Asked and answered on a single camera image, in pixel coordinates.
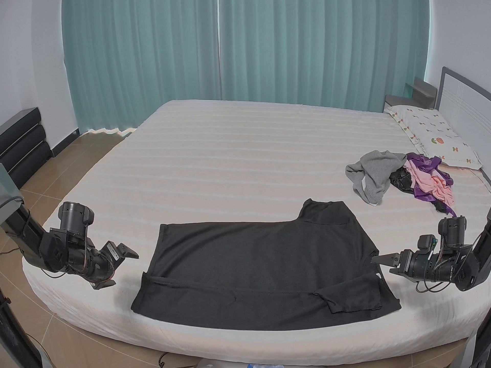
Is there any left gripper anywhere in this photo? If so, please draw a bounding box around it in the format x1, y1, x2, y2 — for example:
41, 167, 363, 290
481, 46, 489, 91
85, 241, 140, 281

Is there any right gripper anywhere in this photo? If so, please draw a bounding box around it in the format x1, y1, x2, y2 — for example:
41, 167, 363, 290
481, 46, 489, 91
371, 249, 436, 283

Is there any black T-shirt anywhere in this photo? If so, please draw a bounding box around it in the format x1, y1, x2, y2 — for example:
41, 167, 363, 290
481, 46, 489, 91
130, 199, 402, 331

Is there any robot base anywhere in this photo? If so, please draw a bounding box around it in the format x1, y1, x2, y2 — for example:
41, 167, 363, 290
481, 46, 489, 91
199, 361, 300, 368

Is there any pile of clothes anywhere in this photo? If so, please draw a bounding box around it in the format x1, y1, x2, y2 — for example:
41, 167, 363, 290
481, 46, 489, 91
389, 153, 457, 218

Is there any bed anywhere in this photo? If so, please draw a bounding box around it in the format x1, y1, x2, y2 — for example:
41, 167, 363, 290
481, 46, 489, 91
21, 67, 491, 361

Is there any grey garment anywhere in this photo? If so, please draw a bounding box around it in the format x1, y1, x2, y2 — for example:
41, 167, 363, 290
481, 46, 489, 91
345, 150, 407, 207

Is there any white printed pillow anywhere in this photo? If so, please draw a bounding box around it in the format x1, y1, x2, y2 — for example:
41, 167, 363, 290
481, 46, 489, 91
385, 105, 483, 169

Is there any black chest of drawers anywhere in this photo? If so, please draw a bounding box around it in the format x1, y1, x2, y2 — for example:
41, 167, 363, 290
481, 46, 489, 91
0, 107, 52, 189

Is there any grey bedside table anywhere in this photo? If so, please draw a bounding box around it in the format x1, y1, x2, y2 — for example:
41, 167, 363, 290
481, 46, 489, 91
385, 77, 438, 110

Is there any blue-green curtain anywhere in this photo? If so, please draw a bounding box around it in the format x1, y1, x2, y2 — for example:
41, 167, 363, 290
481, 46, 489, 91
61, 0, 222, 135
218, 0, 430, 110

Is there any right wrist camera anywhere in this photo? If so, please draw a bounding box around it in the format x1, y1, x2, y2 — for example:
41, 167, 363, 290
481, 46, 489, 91
417, 235, 438, 253

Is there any black cable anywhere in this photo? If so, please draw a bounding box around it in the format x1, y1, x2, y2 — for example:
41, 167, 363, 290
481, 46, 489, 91
415, 280, 455, 293
158, 352, 200, 368

